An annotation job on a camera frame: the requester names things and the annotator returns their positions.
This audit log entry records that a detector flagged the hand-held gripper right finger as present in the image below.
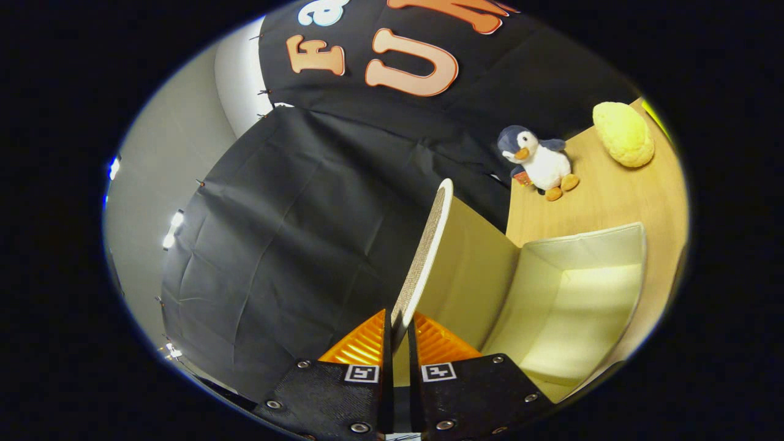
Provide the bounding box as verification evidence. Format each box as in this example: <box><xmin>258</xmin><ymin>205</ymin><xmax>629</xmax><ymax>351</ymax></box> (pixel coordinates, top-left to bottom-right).
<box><xmin>406</xmin><ymin>311</ymin><xmax>557</xmax><ymax>441</ymax></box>

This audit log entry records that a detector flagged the yellow bread-shaped plush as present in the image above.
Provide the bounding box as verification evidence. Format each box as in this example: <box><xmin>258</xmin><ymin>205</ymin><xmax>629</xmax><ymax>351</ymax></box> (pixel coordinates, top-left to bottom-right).
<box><xmin>592</xmin><ymin>101</ymin><xmax>655</xmax><ymax>168</ymax></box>

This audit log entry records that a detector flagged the cream fabric storage box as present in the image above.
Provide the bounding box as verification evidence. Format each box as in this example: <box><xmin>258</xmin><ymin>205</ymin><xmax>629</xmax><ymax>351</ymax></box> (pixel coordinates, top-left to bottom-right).
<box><xmin>391</xmin><ymin>178</ymin><xmax>648</xmax><ymax>405</ymax></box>

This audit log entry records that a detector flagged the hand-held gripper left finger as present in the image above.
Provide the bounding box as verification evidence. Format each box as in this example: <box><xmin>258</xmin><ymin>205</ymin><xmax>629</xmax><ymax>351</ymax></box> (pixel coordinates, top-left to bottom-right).
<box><xmin>253</xmin><ymin>308</ymin><xmax>394</xmax><ymax>440</ymax></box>

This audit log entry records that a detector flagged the penguin plush toy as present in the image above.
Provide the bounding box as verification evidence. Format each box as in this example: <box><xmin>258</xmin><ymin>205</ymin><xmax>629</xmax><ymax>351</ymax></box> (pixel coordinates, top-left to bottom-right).
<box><xmin>497</xmin><ymin>125</ymin><xmax>580</xmax><ymax>202</ymax></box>

